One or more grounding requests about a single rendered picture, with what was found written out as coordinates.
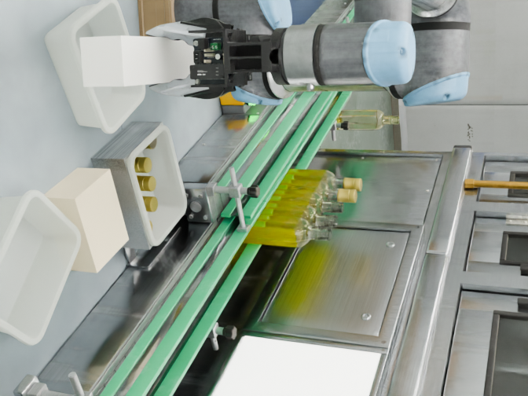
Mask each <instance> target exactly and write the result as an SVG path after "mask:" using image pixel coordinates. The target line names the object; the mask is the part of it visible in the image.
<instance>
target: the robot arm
mask: <svg viewBox="0 0 528 396"><path fill-rule="evenodd" d="M174 18H175V22H174V23H169V24H162V25H159V26H156V27H154V28H152V29H150V30H149V31H147V32H146V35H148V36H152V37H165V38H169V39H171V40H174V41H179V40H183V41H185V42H186V43H187V44H188V45H190V46H193V48H194V51H193V62H194V63H195V64H194V65H190V66H189V69H190V74H189V75H188V77H187V78H186V79H174V80H172V81H171V82H165V83H157V84H153V85H151V86H149V89H150V90H153V91H155V92H157V93H159V94H164V95H169V96H176V97H196V98H201V99H214V98H218V97H222V96H224V95H226V94H227V93H229V92H231V94H232V96H233V98H234V99H235V100H237V101H241V102H244V103H249V104H256V105H281V104H282V102H283V100H284V99H285V98H288V97H290V96H291V95H292V94H293V93H294V92H308V91H388V92H389V93H390V95H391V96H392V97H394V98H396V99H402V101H403V102H404V106H406V107H412V106H420V105H433V104H440V103H446V102H451V101H458V100H461V99H463V98H464V97H465V96H466V94H467V92H468V78H469V77H470V72H469V55H470V33H471V9H470V5H469V1H468V0H354V23H343V24H301V25H292V8H291V4H290V1H289V0H174Z"/></svg>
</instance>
